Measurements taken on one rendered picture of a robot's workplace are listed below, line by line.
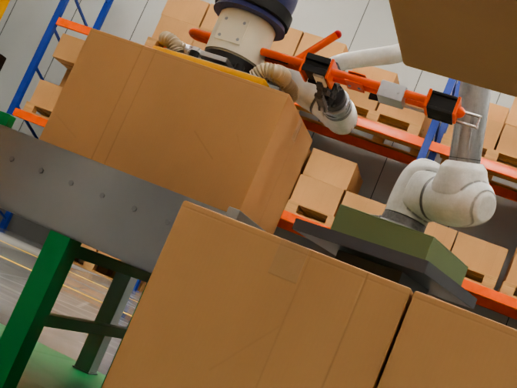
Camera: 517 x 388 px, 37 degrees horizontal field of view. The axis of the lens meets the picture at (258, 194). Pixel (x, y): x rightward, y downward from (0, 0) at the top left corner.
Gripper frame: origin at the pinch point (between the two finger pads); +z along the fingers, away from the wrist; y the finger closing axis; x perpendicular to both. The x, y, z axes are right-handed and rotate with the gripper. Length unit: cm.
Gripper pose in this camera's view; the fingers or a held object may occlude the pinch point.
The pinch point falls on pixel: (323, 72)
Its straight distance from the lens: 214.9
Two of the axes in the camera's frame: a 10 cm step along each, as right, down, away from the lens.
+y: -4.0, 9.1, -1.5
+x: -8.9, -3.4, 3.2
